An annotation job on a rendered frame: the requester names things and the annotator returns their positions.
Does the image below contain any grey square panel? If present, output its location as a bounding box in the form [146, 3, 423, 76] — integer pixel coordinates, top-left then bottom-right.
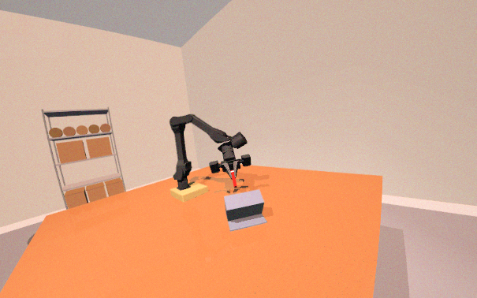
[224, 190, 267, 232]

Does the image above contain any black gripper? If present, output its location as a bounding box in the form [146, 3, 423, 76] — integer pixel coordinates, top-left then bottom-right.
[209, 148, 251, 179]

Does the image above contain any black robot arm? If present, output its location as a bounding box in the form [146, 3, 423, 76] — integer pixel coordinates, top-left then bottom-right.
[170, 114, 248, 191]

